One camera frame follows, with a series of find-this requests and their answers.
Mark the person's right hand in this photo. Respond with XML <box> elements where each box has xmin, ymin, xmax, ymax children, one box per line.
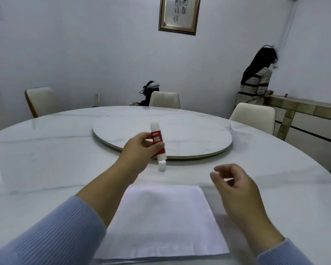
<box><xmin>210</xmin><ymin>163</ymin><xmax>263</xmax><ymax>220</ymax></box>

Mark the person's left hand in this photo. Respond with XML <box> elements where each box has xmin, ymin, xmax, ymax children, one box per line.
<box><xmin>118</xmin><ymin>132</ymin><xmax>166</xmax><ymax>181</ymax></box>

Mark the red and white glue stick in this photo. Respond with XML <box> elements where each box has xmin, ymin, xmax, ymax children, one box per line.
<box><xmin>150</xmin><ymin>122</ymin><xmax>167</xmax><ymax>160</ymax></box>

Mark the person's right forearm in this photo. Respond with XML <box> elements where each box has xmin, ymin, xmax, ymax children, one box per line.
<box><xmin>224</xmin><ymin>211</ymin><xmax>324</xmax><ymax>265</ymax></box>

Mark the person's left forearm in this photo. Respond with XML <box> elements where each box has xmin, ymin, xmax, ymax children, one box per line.
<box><xmin>0</xmin><ymin>160</ymin><xmax>138</xmax><ymax>265</ymax></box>

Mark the cream dining chair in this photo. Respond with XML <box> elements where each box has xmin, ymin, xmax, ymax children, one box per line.
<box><xmin>229</xmin><ymin>103</ymin><xmax>276</xmax><ymax>136</ymax></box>
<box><xmin>24</xmin><ymin>87</ymin><xmax>62</xmax><ymax>119</ymax></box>
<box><xmin>149</xmin><ymin>91</ymin><xmax>181</xmax><ymax>110</ymax></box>

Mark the round marble turntable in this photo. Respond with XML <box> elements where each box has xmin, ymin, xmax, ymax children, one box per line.
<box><xmin>92</xmin><ymin>114</ymin><xmax>233</xmax><ymax>160</ymax></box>

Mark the white paper sheet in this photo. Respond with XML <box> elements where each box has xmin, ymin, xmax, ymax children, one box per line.
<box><xmin>94</xmin><ymin>185</ymin><xmax>230</xmax><ymax>263</ymax></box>

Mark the beige sideboard cabinet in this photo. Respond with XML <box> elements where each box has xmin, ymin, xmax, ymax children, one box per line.
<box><xmin>264</xmin><ymin>95</ymin><xmax>331</xmax><ymax>175</ymax></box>

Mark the framed calligraphy picture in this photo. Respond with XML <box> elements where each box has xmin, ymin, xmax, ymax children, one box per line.
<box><xmin>158</xmin><ymin>0</ymin><xmax>201</xmax><ymax>36</ymax></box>

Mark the white wall cable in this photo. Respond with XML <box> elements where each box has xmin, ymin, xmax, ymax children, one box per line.
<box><xmin>281</xmin><ymin>0</ymin><xmax>298</xmax><ymax>51</ymax></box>

